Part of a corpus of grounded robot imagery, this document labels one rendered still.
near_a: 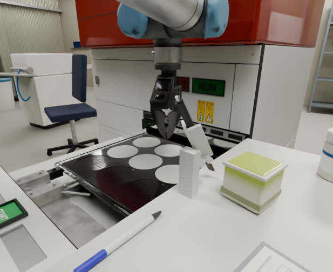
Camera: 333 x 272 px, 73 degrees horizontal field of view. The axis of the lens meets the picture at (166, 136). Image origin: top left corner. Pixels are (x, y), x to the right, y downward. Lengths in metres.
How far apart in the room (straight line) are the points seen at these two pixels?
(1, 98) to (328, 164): 5.92
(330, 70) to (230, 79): 5.64
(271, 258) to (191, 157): 0.17
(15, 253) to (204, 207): 0.27
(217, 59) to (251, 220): 0.48
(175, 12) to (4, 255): 0.40
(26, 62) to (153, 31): 3.64
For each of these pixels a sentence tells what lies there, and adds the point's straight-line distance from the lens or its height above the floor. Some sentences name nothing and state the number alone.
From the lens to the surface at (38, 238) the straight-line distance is 0.38.
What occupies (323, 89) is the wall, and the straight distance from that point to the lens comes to 6.32.
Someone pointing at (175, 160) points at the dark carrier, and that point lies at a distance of 0.67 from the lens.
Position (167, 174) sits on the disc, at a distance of 0.60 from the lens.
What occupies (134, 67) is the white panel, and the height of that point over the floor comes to 1.14.
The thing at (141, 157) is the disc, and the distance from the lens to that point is 0.69.
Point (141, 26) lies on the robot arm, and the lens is 0.50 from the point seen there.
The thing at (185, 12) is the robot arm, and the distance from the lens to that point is 0.39.
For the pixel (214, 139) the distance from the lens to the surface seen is 0.74.
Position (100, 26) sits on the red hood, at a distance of 1.03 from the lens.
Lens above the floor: 1.20
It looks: 20 degrees down
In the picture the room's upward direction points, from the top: straight up
